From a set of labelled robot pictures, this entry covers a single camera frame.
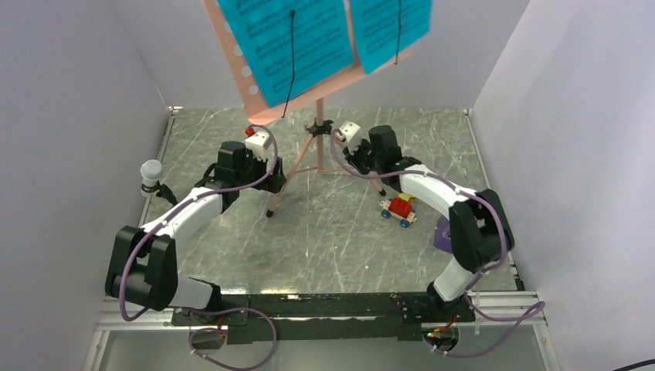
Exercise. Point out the grey microphone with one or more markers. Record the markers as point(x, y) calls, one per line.
point(151, 173)

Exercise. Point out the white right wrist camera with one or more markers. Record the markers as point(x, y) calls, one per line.
point(349, 134)

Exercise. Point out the red wooden toy car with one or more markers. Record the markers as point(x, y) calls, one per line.
point(401, 208)

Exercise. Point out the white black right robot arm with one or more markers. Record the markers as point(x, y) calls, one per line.
point(480, 235)

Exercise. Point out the blue sheet music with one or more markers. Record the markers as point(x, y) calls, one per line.
point(384, 28)
point(290, 46)

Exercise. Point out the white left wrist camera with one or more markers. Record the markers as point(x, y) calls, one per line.
point(259, 143)

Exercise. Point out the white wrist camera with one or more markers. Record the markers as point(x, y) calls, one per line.
point(349, 134)
point(259, 143)

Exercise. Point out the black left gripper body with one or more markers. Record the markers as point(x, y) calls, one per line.
point(256, 169)

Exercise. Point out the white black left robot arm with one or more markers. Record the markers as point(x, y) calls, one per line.
point(143, 268)

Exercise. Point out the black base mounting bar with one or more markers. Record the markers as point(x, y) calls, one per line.
point(404, 316)

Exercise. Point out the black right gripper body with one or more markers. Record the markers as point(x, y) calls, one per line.
point(363, 158)

